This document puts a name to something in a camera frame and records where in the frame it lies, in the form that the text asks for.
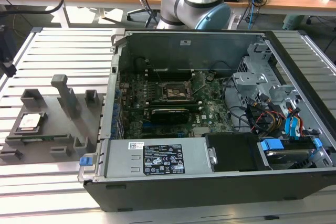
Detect silver CPU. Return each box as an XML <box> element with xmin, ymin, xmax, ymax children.
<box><xmin>15</xmin><ymin>111</ymin><xmax>45</xmax><ymax>131</ymax></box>

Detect metal socket cover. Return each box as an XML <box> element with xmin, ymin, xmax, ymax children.
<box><xmin>187</xmin><ymin>72</ymin><xmax>207</xmax><ymax>95</ymax></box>

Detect CPU socket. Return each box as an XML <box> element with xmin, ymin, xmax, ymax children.
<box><xmin>160</xmin><ymin>81</ymin><xmax>194</xmax><ymax>101</ymax></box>

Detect gray parts rack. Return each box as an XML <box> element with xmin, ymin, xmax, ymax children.
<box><xmin>0</xmin><ymin>73</ymin><xmax>106</xmax><ymax>166</ymax></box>

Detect green RAM stick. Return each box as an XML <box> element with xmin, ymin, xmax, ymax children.
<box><xmin>22</xmin><ymin>135</ymin><xmax>70</xmax><ymax>141</ymax></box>

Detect blue case latch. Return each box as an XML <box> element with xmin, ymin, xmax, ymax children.
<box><xmin>79</xmin><ymin>157</ymin><xmax>93</xmax><ymax>168</ymax></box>

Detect silver power supply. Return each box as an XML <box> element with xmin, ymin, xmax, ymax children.
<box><xmin>101</xmin><ymin>138</ymin><xmax>211</xmax><ymax>179</ymax></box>

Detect black RAM slot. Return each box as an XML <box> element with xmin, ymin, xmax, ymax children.
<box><xmin>145</xmin><ymin>68</ymin><xmax>195</xmax><ymax>75</ymax></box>
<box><xmin>148</xmin><ymin>100</ymin><xmax>202</xmax><ymax>107</ymax></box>
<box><xmin>146</xmin><ymin>73</ymin><xmax>195</xmax><ymax>80</ymax></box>
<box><xmin>149</xmin><ymin>104</ymin><xmax>203</xmax><ymax>112</ymax></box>

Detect black graphics card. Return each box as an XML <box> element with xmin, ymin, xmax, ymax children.
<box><xmin>151</xmin><ymin>107</ymin><xmax>190</xmax><ymax>124</ymax></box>

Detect green motherboard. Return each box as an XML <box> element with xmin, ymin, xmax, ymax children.
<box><xmin>119</xmin><ymin>71</ymin><xmax>234</xmax><ymax>140</ymax></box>

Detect black PC case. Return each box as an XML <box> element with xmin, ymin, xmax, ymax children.
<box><xmin>77</xmin><ymin>28</ymin><xmax>336</xmax><ymax>213</ymax></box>

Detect metal drive cage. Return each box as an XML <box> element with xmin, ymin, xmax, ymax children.
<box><xmin>232</xmin><ymin>41</ymin><xmax>302</xmax><ymax>104</ymax></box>

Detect black plastic shroud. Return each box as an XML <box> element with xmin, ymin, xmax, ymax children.
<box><xmin>204</xmin><ymin>133</ymin><xmax>271</xmax><ymax>172</ymax></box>

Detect pale green bin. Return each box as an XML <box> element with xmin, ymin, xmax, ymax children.
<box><xmin>282</xmin><ymin>13</ymin><xmax>307</xmax><ymax>31</ymax></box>

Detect hard disk in blue carrier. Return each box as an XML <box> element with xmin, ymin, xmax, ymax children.
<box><xmin>259</xmin><ymin>138</ymin><xmax>325</xmax><ymax>171</ymax></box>

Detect red yellow wire bundle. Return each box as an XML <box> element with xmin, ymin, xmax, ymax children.
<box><xmin>246</xmin><ymin>98</ymin><xmax>288</xmax><ymax>133</ymax></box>

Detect blue flat data wire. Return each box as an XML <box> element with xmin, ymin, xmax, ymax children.
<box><xmin>285</xmin><ymin>99</ymin><xmax>305</xmax><ymax>141</ymax></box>

